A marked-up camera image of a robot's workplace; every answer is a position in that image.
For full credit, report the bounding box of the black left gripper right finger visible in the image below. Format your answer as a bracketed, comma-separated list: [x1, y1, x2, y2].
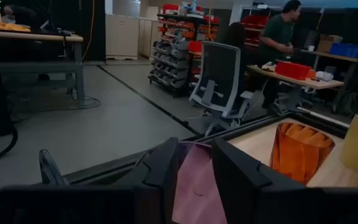
[211, 138, 306, 224]

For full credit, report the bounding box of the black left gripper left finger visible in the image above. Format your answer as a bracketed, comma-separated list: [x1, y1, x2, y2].
[110, 137, 180, 224]

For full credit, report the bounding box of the purple translucent cup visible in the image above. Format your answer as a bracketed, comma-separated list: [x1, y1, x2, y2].
[172, 141, 229, 224]

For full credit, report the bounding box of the red bin shelf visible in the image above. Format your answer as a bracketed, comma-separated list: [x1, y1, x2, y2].
[240, 14, 266, 48]

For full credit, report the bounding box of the orange translucent cup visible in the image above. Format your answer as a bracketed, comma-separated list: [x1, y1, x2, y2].
[268, 121, 336, 185]

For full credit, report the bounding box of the grey mesh office chair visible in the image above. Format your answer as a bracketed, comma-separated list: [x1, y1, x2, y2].
[187, 41, 255, 138]

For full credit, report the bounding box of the wooden desk with red bin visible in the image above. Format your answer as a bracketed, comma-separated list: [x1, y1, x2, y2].
[246, 64, 345, 114]

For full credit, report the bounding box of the parts bin rack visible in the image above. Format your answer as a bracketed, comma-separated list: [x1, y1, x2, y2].
[147, 3, 220, 98]

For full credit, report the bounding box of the red plastic bin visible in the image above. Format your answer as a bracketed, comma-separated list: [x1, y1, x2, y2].
[274, 61, 313, 81]

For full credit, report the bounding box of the dark backpack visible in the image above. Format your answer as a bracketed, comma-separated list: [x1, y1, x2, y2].
[333, 90, 358, 118]

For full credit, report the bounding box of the white cabinet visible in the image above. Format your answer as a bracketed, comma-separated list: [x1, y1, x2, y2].
[105, 13, 140, 61]

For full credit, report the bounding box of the person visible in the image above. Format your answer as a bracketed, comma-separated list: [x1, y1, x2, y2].
[2, 4, 37, 27]
[257, 0, 303, 110]

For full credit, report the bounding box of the wooden desk with blue bin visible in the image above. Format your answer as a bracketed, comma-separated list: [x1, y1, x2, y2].
[300, 49, 358, 74]

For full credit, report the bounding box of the cardboard box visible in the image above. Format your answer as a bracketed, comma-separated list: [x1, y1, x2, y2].
[316, 34, 344, 54]

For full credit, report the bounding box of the blue plastic bin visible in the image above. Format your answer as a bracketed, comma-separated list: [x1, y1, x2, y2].
[329, 42, 358, 60]

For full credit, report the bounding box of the wooden workbench with grey legs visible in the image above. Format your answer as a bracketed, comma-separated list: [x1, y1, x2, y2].
[0, 29, 86, 107]

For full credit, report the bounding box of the yellow cloth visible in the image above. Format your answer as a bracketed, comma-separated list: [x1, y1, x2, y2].
[0, 21, 32, 33]

